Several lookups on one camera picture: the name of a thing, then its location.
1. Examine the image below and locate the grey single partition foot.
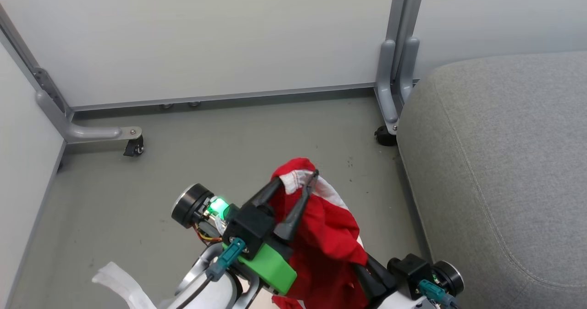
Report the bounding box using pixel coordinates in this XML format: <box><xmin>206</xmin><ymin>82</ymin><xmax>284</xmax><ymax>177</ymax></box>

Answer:
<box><xmin>36</xmin><ymin>89</ymin><xmax>143</xmax><ymax>145</ymax></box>

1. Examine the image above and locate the white cloth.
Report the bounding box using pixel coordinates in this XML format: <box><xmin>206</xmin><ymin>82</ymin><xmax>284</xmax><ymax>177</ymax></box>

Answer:
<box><xmin>91</xmin><ymin>262</ymin><xmax>176</xmax><ymax>309</ymax></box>

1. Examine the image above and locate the grey fabric sofa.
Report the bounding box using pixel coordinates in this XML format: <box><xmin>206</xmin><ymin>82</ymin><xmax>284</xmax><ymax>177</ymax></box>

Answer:
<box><xmin>396</xmin><ymin>51</ymin><xmax>587</xmax><ymax>309</ymax></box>

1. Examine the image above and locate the red white clothing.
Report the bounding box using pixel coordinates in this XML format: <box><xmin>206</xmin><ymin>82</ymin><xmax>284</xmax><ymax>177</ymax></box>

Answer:
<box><xmin>268</xmin><ymin>157</ymin><xmax>370</xmax><ymax>309</ymax></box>

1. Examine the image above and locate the teal plug black cable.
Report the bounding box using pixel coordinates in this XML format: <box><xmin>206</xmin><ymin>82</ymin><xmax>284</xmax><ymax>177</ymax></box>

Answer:
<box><xmin>418</xmin><ymin>279</ymin><xmax>460</xmax><ymax>309</ymax></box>
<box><xmin>176</xmin><ymin>237</ymin><xmax>247</xmax><ymax>309</ymax></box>

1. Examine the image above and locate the grey slanted partition post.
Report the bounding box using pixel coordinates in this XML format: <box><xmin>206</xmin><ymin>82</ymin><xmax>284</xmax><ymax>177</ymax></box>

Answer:
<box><xmin>0</xmin><ymin>4</ymin><xmax>75</xmax><ymax>119</ymax></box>

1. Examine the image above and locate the grey upright partition post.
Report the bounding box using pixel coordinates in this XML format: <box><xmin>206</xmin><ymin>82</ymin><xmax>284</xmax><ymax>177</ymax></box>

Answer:
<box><xmin>385</xmin><ymin>0</ymin><xmax>427</xmax><ymax>89</ymax></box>

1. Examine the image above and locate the grey double partition foot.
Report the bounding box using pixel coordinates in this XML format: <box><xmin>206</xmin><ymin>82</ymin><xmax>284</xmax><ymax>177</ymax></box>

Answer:
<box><xmin>375</xmin><ymin>37</ymin><xmax>421</xmax><ymax>136</ymax></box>

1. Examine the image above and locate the black caster wheel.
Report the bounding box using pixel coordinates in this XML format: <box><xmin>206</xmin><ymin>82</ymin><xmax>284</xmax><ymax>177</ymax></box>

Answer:
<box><xmin>374</xmin><ymin>125</ymin><xmax>398</xmax><ymax>147</ymax></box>
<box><xmin>122</xmin><ymin>135</ymin><xmax>145</xmax><ymax>157</ymax></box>

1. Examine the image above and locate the grey partition bottom rail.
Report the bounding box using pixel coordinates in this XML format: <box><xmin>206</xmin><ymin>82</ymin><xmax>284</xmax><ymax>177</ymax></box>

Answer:
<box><xmin>70</xmin><ymin>83</ymin><xmax>377</xmax><ymax>113</ymax></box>

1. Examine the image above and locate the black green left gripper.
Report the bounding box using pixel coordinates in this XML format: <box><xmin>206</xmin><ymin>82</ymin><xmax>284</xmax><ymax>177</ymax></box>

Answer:
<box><xmin>222</xmin><ymin>171</ymin><xmax>320</xmax><ymax>296</ymax></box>

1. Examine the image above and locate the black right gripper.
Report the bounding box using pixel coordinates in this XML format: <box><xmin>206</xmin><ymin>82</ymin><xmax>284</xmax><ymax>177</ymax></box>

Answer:
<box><xmin>352</xmin><ymin>253</ymin><xmax>437</xmax><ymax>308</ymax></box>

